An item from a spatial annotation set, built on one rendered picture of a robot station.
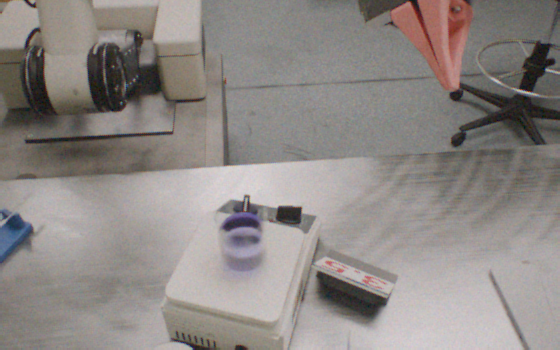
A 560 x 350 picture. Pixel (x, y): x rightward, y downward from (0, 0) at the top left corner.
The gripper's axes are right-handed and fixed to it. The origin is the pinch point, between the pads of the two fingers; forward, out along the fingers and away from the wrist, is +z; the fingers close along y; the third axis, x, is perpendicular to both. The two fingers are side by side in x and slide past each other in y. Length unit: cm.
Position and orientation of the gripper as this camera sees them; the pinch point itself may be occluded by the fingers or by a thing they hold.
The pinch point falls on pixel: (449, 80)
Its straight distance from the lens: 45.5
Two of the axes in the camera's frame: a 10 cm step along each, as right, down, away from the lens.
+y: 7.3, -2.7, -6.3
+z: 1.7, 9.6, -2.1
